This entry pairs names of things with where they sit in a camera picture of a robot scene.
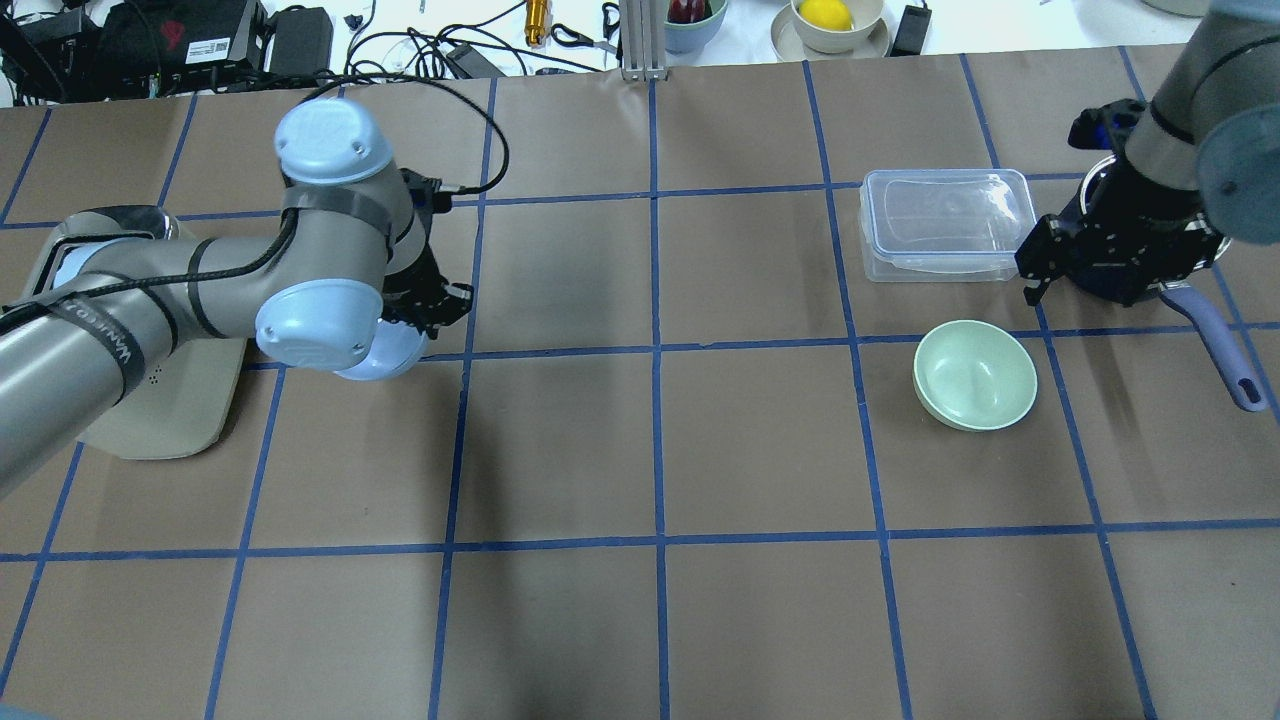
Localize aluminium frame post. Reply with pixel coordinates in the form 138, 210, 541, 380
618, 0, 668, 82

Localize beige bowl with lemon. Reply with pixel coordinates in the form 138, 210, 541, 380
790, 1, 884, 54

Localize black laptop power brick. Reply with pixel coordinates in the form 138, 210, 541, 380
266, 5, 334, 76

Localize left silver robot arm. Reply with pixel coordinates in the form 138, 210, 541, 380
1, 97, 474, 495

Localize green bowl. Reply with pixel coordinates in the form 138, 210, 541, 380
911, 319, 1039, 432

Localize blue saucepan with glass lid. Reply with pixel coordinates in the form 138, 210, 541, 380
1080, 150, 1271, 413

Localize beige plate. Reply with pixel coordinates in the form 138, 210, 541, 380
771, 1, 890, 61

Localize black scissors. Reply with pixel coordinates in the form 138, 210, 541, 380
549, 1, 621, 56

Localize cream and chrome toaster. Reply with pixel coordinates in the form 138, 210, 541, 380
18, 205, 247, 460

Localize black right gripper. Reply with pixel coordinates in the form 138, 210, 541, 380
1015, 160, 1231, 307

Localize black power adapter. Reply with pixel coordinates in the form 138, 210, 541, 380
887, 1, 932, 56

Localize black computer with red logo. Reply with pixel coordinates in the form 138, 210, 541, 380
88, 1, 268, 99

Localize clear plastic lidded container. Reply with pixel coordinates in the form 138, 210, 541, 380
859, 168, 1036, 283

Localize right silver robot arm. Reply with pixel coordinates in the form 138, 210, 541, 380
1015, 1, 1279, 306

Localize blue bowl with fruit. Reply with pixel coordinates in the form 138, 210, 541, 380
664, 1, 730, 55

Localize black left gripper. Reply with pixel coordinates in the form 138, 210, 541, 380
381, 168, 475, 337

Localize yellow handled screwdriver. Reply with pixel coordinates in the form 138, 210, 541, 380
524, 0, 550, 47

